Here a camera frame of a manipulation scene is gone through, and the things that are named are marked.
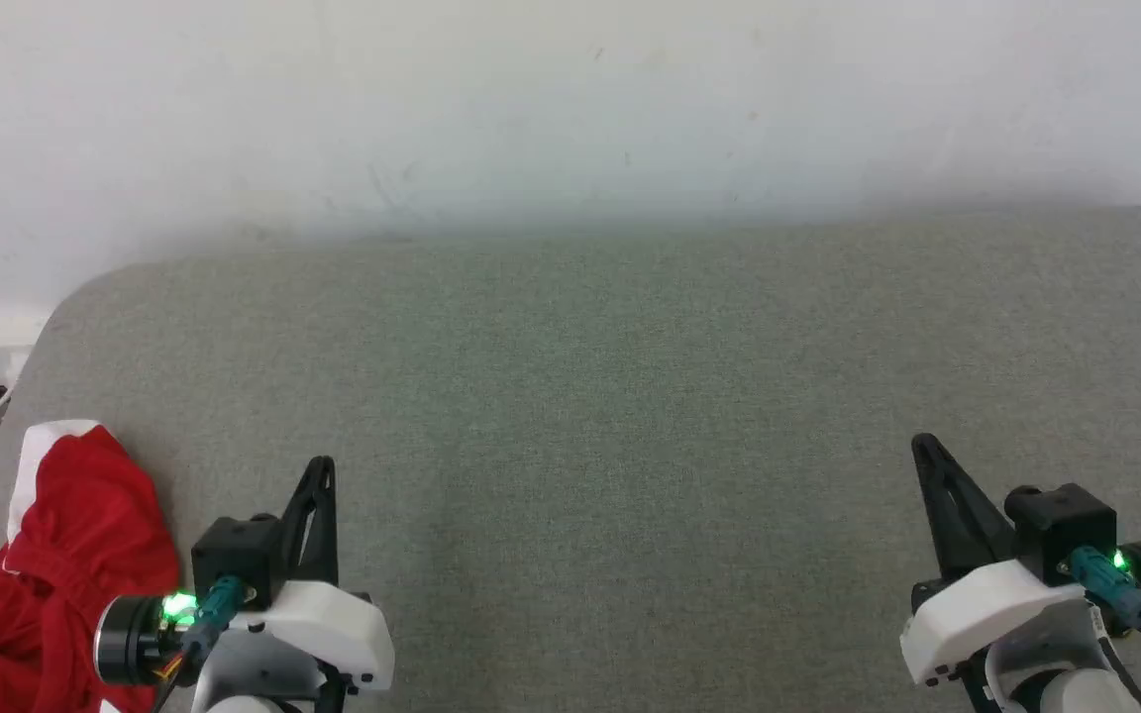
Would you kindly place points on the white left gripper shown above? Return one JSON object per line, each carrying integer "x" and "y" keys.
{"x": 333, "y": 624}

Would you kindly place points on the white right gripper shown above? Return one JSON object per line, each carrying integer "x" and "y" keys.
{"x": 977, "y": 614}

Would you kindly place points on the red shorts with white waistband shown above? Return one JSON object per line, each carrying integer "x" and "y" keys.
{"x": 75, "y": 535}

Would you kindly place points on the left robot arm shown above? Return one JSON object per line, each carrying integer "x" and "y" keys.
{"x": 130, "y": 639}

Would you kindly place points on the grey fabric sofa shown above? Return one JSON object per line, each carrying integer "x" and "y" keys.
{"x": 630, "y": 416}

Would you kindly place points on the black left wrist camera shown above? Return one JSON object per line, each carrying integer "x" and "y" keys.
{"x": 234, "y": 550}

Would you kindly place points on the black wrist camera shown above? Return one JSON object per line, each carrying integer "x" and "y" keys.
{"x": 1061, "y": 525}
{"x": 234, "y": 550}

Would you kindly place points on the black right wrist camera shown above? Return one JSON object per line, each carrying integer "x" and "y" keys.
{"x": 1061, "y": 525}

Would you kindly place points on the white wall box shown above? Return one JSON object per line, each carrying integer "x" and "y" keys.
{"x": 11, "y": 329}

